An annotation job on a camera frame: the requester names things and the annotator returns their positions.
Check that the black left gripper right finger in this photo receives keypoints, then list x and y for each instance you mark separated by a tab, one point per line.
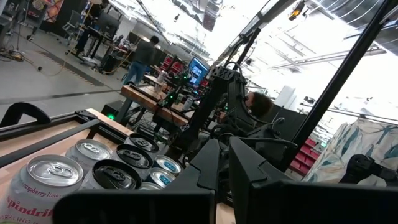
295	205

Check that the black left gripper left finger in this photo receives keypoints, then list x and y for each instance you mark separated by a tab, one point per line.
155	205

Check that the silver palm print tall can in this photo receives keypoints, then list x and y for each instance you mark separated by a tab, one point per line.
143	143
133	157
115	177

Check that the white red raspberry lime can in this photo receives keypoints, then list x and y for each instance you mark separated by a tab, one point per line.
90	151
40	186

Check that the black background robot arm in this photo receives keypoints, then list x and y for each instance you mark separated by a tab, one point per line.
174	93

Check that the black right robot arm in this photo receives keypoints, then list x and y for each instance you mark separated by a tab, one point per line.
224	93

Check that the red storage bins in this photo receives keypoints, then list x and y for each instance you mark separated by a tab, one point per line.
304	157

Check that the black partition panel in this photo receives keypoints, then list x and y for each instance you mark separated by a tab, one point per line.
289	121

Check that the white teal leaf print cloth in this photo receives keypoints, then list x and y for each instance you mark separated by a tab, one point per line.
357	146

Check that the black box green lights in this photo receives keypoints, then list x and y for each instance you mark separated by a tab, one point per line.
110	110

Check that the neighbouring wooden robot table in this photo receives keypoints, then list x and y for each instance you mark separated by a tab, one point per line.
149	99

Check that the white background can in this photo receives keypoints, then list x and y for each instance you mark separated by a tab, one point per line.
187	103
161	77

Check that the person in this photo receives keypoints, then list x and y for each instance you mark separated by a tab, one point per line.
90	21
259	104
141	59

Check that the blue lit computer monitor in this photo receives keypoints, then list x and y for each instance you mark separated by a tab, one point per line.
197	71

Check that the black computer tower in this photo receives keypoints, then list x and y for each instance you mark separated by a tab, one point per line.
110	63

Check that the black office desk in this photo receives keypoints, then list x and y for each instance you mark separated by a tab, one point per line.
99	35

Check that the black desk monitor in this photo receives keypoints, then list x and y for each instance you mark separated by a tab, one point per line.
109	21

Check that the black overhead device orange light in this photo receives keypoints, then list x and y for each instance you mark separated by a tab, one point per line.
297	11

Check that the dark hanging ceiling banner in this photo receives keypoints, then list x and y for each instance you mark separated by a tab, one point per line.
211	17

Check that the grey office chair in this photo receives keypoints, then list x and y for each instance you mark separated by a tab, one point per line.
73	23

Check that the black aluminium table frame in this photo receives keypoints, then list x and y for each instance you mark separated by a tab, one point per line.
102	129

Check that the black frame wooden shelf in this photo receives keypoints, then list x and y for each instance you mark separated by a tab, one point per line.
46	143

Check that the black diagonal frame strut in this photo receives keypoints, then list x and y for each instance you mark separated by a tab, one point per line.
335	81

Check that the black overhead frame beam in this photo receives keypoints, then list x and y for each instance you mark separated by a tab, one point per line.
258	26

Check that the colourful patterned wall art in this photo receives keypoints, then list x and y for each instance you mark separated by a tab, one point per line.
53	9

